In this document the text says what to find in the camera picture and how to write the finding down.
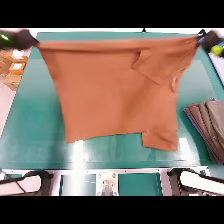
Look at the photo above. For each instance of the silver frame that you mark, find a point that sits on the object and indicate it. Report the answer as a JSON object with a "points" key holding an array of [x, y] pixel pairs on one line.
{"points": [[107, 183]]}

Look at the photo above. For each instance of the olive-brown folded garment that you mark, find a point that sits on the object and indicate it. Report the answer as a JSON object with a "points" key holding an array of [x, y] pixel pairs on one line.
{"points": [[208, 121]]}

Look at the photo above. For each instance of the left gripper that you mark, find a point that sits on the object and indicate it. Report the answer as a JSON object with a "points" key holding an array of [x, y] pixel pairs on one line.
{"points": [[26, 39]]}

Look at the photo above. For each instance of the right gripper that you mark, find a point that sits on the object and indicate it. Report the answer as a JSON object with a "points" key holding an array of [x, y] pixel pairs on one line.
{"points": [[210, 40]]}

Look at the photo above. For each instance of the orange-brown T-shirt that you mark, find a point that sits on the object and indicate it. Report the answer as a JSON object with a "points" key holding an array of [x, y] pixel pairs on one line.
{"points": [[110, 93]]}

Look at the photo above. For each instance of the grey-green folded garment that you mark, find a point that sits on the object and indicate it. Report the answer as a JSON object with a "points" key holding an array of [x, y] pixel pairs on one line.
{"points": [[217, 115]]}

